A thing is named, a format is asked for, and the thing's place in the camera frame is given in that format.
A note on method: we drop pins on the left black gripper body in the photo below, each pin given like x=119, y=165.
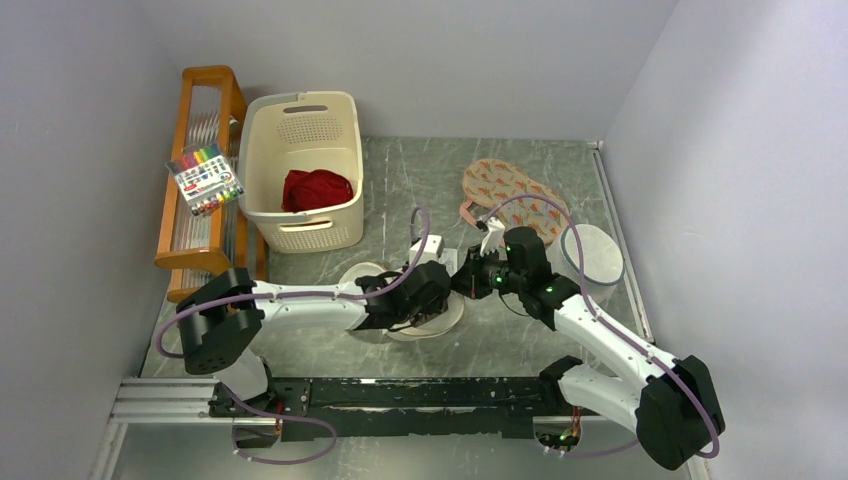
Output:
x=437, y=306

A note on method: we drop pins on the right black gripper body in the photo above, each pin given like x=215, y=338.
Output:
x=488, y=272

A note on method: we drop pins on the red bra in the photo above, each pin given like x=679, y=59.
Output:
x=316, y=189

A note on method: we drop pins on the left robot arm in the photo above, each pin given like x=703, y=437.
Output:
x=218, y=322

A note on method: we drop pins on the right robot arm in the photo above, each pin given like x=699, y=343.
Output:
x=669, y=404

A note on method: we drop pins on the cream plastic laundry basket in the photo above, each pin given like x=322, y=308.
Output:
x=302, y=169

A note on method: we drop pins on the packaged ruler set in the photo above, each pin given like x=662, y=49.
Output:
x=449, y=259

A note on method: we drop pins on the orange wooden rack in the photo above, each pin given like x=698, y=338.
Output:
x=203, y=233

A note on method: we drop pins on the colour marker pack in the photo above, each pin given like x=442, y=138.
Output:
x=205, y=179

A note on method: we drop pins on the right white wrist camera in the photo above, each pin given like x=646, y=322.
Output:
x=495, y=230

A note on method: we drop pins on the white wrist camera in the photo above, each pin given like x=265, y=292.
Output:
x=495, y=230
x=426, y=250

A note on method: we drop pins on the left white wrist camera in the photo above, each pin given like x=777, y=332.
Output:
x=426, y=250

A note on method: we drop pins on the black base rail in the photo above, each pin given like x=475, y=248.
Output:
x=358, y=407

